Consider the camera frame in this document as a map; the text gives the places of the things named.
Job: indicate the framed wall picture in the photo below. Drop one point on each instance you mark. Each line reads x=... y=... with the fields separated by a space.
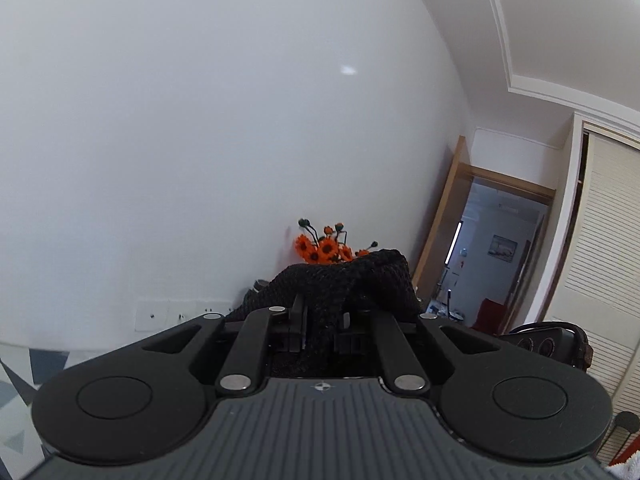
x=503 y=247

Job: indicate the black rounded appliance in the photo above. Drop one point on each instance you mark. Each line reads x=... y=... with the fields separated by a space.
x=545 y=342

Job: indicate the black knit sweater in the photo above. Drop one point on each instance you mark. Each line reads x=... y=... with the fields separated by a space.
x=350 y=280

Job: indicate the geometric patterned tablecloth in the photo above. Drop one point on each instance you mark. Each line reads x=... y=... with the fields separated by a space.
x=20 y=410

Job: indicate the white light bar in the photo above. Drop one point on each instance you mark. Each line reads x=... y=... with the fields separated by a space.
x=454 y=244

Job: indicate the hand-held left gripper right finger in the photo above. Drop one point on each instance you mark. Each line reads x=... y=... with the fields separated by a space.
x=351 y=342

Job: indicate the white louvred wardrobe door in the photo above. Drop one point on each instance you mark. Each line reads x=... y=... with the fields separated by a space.
x=600 y=260

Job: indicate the orange artificial flowers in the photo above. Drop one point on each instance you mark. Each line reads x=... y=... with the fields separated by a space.
x=327 y=251

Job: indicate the red armchair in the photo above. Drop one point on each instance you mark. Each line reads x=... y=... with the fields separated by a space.
x=489 y=316

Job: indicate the white wall switch plate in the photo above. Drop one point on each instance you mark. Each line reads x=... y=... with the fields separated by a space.
x=151 y=316

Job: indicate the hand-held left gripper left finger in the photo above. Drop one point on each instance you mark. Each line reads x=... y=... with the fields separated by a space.
x=295 y=331

